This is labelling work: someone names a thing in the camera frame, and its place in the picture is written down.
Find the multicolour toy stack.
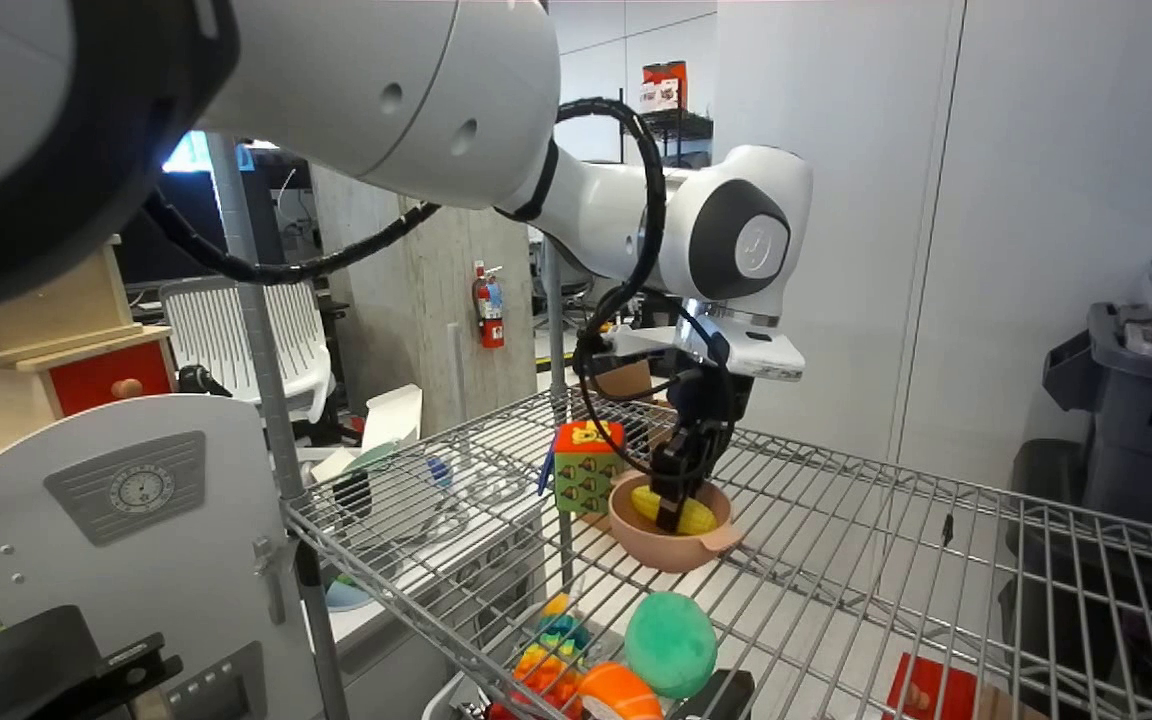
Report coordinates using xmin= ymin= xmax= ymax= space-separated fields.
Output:
xmin=512 ymin=592 xmax=586 ymax=717

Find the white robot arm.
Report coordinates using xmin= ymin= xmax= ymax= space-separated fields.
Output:
xmin=0 ymin=0 xmax=812 ymax=380

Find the wire shelf rack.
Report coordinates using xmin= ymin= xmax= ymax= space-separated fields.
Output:
xmin=198 ymin=126 xmax=1152 ymax=720

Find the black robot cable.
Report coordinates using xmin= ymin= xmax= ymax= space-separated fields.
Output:
xmin=140 ymin=93 xmax=738 ymax=482

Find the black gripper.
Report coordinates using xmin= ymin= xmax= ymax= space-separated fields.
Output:
xmin=652 ymin=365 xmax=750 ymax=487

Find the white grey controller box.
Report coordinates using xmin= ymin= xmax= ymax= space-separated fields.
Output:
xmin=0 ymin=390 xmax=324 ymax=720

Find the grey trash bin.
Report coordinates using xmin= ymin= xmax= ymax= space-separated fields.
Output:
xmin=1039 ymin=226 xmax=1152 ymax=535

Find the yellow maize cob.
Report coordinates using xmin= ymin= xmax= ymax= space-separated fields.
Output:
xmin=630 ymin=482 xmax=721 ymax=535

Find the red fire extinguisher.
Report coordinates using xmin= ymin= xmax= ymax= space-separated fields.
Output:
xmin=470 ymin=264 xmax=505 ymax=348

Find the red box under shelf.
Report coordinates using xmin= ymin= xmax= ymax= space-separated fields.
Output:
xmin=882 ymin=652 xmax=975 ymax=720

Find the wooden shelf with red panel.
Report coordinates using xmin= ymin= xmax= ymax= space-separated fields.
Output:
xmin=0 ymin=247 xmax=176 ymax=446

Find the orange toy cup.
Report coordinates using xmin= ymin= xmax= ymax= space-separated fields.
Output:
xmin=579 ymin=663 xmax=662 ymax=720

